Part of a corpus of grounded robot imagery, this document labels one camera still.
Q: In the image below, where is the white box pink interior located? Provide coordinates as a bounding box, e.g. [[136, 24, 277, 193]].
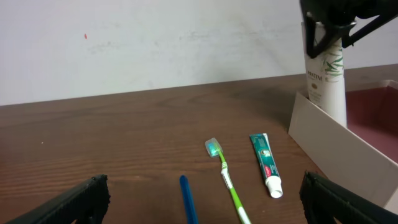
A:
[[289, 80, 397, 213]]

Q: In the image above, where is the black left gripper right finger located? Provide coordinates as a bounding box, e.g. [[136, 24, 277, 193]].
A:
[[299, 171, 397, 224]]

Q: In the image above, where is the teal toothpaste tube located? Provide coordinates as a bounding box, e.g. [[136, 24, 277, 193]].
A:
[[249, 133, 283, 198]]

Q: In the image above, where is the blue disposable razor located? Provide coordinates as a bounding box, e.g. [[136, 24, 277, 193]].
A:
[[179, 175, 198, 224]]

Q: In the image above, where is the green white toothbrush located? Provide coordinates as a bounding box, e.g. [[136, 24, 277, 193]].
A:
[[205, 138, 251, 224]]

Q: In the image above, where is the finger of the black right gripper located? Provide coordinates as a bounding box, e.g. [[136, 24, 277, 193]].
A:
[[341, 14, 397, 48], [303, 12, 356, 58]]

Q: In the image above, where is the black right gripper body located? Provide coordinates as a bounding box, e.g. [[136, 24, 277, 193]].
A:
[[300, 0, 397, 25]]

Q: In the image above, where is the white cream shampoo tube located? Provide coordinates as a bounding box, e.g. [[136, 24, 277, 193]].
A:
[[304, 40, 347, 127]]

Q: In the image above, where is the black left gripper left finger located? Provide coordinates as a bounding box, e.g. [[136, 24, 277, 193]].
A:
[[10, 174, 111, 224]]

